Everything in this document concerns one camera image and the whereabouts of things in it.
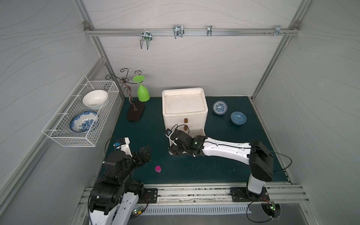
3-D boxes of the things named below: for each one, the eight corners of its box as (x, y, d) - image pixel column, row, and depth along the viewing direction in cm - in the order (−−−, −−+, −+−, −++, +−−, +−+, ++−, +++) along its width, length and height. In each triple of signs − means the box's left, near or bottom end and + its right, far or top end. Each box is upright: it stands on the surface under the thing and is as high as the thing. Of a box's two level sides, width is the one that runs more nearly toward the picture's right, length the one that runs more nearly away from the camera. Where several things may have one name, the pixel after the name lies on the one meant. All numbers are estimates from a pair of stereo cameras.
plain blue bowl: (232, 124, 104) (233, 121, 101) (229, 114, 111) (230, 111, 108) (246, 124, 104) (248, 121, 101) (243, 114, 111) (244, 111, 108)
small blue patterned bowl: (213, 115, 111) (215, 109, 107) (212, 105, 118) (213, 100, 113) (226, 115, 112) (228, 109, 107) (224, 105, 118) (226, 100, 113)
